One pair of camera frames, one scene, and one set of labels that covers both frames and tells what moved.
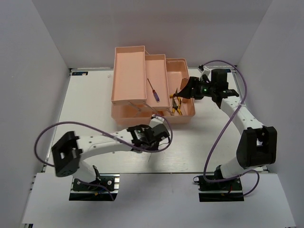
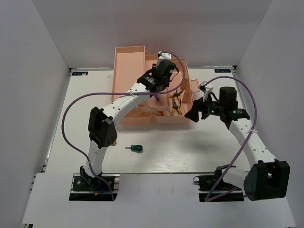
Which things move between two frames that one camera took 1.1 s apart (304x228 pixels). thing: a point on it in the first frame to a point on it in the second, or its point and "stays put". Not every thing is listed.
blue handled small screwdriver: (156, 96) stays put
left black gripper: (154, 147) to (154, 68)
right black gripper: (188, 92) to (198, 105)
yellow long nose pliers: (176, 102) stays put
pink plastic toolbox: (143, 85) stays put
